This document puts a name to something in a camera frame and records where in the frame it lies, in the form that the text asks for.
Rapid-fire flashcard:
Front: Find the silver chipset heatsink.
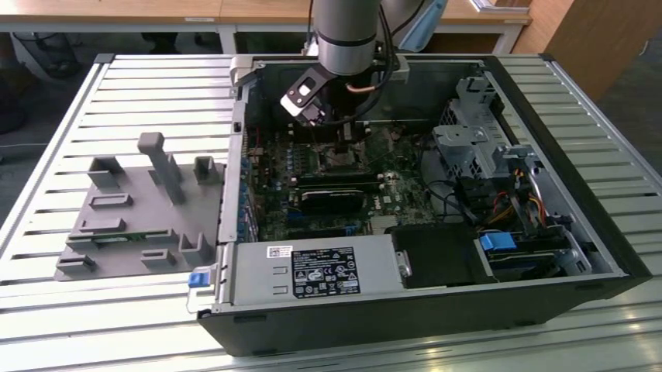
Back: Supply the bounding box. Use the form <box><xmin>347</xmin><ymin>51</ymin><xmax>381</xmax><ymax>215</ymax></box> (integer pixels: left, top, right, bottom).
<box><xmin>367</xmin><ymin>215</ymin><xmax>401</xmax><ymax>234</ymax></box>

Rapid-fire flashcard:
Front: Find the silver green CPU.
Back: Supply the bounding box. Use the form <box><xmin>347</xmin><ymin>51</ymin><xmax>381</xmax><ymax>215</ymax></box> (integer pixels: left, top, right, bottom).
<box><xmin>326</xmin><ymin>146</ymin><xmax>365</xmax><ymax>166</ymax></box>

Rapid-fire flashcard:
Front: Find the green RAM stick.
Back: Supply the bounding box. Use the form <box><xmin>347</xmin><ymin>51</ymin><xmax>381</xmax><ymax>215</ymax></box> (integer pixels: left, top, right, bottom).
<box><xmin>88</xmin><ymin>231</ymin><xmax>175</xmax><ymax>247</ymax></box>

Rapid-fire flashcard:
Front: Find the silver power supply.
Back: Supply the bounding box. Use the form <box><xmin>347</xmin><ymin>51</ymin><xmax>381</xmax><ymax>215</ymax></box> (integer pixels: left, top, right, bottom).
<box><xmin>226</xmin><ymin>233</ymin><xmax>403</xmax><ymax>308</ymax></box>

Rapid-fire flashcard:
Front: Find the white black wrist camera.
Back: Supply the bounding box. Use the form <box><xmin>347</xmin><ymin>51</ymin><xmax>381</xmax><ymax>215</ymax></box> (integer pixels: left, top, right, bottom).
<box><xmin>279</xmin><ymin>66</ymin><xmax>334</xmax><ymax>117</ymax></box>

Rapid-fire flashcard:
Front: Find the gray parts rack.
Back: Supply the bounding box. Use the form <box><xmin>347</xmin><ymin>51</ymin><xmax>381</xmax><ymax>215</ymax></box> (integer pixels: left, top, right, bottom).
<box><xmin>54</xmin><ymin>131</ymin><xmax>230</xmax><ymax>283</ymax></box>

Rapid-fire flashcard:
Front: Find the black PC case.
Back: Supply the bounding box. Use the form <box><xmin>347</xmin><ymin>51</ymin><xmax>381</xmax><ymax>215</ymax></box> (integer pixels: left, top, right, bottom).
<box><xmin>195</xmin><ymin>53</ymin><xmax>654</xmax><ymax>358</ymax></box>

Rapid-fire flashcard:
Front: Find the wooden cabinet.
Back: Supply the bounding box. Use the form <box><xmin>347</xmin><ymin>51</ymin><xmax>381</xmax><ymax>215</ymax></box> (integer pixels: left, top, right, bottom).
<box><xmin>510</xmin><ymin>0</ymin><xmax>662</xmax><ymax>102</ymax></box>

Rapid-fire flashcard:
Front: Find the hard disk in blue carrier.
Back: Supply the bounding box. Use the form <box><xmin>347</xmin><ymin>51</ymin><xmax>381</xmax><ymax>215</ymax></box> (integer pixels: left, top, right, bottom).
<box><xmin>478</xmin><ymin>231</ymin><xmax>566</xmax><ymax>281</ymax></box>

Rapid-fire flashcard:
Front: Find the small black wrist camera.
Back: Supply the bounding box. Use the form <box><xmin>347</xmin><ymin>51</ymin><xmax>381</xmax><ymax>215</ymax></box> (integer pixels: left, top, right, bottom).
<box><xmin>299</xmin><ymin>105</ymin><xmax>328</xmax><ymax>127</ymax></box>

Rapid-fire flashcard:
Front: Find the black graphics card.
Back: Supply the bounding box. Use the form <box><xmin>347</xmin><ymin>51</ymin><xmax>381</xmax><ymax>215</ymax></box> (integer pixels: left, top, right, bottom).
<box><xmin>298</xmin><ymin>188</ymin><xmax>366</xmax><ymax>216</ymax></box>

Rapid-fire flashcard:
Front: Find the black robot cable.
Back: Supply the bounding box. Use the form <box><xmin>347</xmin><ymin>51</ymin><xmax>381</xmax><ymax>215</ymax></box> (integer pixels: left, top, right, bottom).
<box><xmin>319</xmin><ymin>0</ymin><xmax>415</xmax><ymax>127</ymax></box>

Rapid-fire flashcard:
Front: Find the wooden desk white frame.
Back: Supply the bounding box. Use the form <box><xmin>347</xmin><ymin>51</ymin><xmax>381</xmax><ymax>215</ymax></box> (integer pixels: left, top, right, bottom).
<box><xmin>222</xmin><ymin>0</ymin><xmax>534</xmax><ymax>55</ymax></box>
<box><xmin>0</xmin><ymin>0</ymin><xmax>236</xmax><ymax>55</ymax></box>

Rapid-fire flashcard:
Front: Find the black office chair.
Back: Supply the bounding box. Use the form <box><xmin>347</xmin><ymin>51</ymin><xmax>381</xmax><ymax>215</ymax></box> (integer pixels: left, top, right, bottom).
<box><xmin>0</xmin><ymin>33</ymin><xmax>84</xmax><ymax>135</ymax></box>

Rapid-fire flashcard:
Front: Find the green motherboard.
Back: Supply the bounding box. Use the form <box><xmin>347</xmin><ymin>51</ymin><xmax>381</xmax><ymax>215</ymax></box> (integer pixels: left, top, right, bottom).
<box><xmin>242</xmin><ymin>122</ymin><xmax>434</xmax><ymax>242</ymax></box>

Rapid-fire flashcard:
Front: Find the CPU socket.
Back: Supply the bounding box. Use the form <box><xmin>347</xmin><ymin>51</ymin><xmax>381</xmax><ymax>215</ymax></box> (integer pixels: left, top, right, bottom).
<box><xmin>314</xmin><ymin>141</ymin><xmax>373</xmax><ymax>172</ymax></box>

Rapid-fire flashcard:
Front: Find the colourful power wire bundle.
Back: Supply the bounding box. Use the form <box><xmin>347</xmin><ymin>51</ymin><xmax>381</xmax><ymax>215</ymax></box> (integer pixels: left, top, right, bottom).
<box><xmin>485</xmin><ymin>166</ymin><xmax>550</xmax><ymax>234</ymax></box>

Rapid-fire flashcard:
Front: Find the silver drive cage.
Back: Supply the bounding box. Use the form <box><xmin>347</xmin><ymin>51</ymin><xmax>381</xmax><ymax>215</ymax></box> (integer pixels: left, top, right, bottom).
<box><xmin>431</xmin><ymin>76</ymin><xmax>523</xmax><ymax>183</ymax></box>

